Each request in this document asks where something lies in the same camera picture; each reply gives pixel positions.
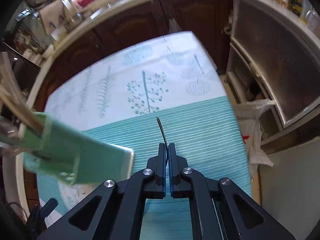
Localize green perforated utensil holder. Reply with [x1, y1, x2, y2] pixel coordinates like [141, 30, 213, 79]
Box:
[1, 112, 134, 186]

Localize plain brown wooden chopstick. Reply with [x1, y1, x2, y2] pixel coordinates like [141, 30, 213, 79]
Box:
[1, 85, 44, 135]

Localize dark wooden kitchen cabinets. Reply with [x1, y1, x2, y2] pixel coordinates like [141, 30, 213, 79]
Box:
[23, 0, 234, 205]

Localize silver fork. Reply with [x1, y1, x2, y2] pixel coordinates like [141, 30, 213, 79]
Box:
[156, 117, 168, 147]

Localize white plastic bag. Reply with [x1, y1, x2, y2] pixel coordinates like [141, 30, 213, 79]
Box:
[233, 99, 275, 178]

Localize floral teal white tablecloth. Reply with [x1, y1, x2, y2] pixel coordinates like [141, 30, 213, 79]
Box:
[36, 31, 252, 240]

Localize steel dish cabinet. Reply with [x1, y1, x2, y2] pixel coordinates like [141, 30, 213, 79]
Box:
[230, 0, 319, 145]

